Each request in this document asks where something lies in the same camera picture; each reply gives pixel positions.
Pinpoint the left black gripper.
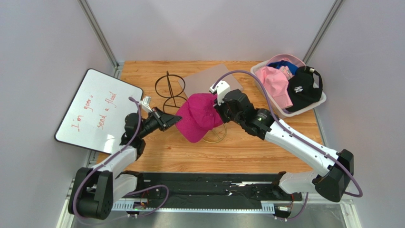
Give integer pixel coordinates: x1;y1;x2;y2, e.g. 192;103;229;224
138;106;182;139

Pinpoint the magenta baseball cap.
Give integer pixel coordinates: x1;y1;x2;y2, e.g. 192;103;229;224
175;93;223;143

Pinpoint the pink bucket hat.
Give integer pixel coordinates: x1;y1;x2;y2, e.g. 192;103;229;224
255;66;293;109

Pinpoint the black NY baseball cap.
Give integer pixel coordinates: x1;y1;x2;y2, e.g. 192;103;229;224
286;66;323;112

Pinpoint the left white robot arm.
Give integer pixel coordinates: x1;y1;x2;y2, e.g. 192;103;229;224
68;107;182;220

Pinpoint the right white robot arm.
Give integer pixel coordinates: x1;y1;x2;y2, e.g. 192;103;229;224
213;89;354;202

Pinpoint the white plastic basket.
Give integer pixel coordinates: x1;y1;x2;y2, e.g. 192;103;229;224
250;58;327;118

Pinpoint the grey flat board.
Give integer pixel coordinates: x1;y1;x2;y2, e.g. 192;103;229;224
178;64;229;97

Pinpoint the blue hat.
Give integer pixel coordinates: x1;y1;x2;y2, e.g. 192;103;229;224
267;60;298;75

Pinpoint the white whiteboard with red writing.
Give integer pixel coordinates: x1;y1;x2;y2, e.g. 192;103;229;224
55;69;143;154

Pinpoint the light pink cap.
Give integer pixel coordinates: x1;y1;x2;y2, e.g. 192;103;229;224
267;54;306;67

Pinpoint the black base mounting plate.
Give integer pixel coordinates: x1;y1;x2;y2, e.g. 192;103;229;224
113;172;306;213

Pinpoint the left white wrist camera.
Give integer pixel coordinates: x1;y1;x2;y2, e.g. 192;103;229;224
140;96;153;113

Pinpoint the black wire hat stand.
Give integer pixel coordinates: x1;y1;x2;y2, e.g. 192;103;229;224
154;71;187;114

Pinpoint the gold wire hat stand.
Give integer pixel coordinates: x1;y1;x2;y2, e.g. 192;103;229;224
202;124;227;144

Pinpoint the left corner aluminium post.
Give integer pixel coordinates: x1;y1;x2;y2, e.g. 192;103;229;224
78;0;119;69

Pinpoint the corner aluminium post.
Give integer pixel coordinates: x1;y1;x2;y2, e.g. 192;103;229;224
78;0;119;69
303;0;345;63

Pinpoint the right corner aluminium post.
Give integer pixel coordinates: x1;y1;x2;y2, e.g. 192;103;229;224
303;0;345;63

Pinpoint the aluminium frame rail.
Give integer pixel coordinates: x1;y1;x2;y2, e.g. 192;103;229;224
56;178;362;228

